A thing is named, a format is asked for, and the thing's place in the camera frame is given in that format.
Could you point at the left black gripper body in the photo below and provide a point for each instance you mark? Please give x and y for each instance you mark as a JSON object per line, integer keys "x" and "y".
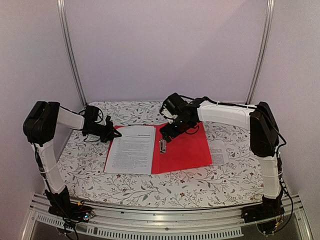
{"x": 105, "y": 133}

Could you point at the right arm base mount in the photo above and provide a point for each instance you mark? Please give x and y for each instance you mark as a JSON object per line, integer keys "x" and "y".
{"x": 270, "y": 212}

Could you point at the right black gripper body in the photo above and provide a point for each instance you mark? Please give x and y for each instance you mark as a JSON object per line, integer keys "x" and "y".
{"x": 181, "y": 126}

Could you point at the aluminium frame post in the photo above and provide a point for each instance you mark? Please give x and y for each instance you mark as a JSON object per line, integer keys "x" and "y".
{"x": 61, "y": 7}
{"x": 262, "y": 50}

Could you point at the red file folder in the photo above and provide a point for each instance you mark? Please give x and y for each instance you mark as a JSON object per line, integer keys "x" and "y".
{"x": 183, "y": 152}

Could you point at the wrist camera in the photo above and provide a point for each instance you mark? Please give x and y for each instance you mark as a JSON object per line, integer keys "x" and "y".
{"x": 166, "y": 114}
{"x": 108, "y": 122}

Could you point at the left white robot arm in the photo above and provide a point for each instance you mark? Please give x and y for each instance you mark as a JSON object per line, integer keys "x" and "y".
{"x": 40, "y": 127}

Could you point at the right aluminium frame post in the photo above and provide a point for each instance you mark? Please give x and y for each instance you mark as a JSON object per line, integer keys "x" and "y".
{"x": 262, "y": 50}

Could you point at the separate printed paper sheet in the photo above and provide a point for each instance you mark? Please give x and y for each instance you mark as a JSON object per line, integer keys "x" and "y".
{"x": 218, "y": 153}

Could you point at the spine metal folder clip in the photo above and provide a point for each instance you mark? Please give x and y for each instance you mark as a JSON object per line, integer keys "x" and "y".
{"x": 162, "y": 146}

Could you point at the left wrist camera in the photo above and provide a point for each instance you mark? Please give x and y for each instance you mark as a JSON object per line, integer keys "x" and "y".
{"x": 108, "y": 122}

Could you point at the left aluminium frame post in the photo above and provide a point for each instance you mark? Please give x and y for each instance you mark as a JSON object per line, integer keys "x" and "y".
{"x": 61, "y": 7}

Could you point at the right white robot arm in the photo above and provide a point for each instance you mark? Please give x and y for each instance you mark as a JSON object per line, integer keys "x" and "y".
{"x": 265, "y": 137}

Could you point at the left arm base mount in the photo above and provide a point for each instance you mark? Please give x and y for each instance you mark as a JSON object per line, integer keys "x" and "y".
{"x": 61, "y": 206}

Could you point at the aluminium front rail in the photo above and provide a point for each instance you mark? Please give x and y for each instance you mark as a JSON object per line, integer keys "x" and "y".
{"x": 122, "y": 222}

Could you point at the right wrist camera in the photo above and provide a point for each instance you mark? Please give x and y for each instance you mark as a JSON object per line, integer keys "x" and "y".
{"x": 166, "y": 114}

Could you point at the printed white paper sheets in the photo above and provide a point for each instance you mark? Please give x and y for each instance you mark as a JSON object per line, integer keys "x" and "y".
{"x": 132, "y": 153}

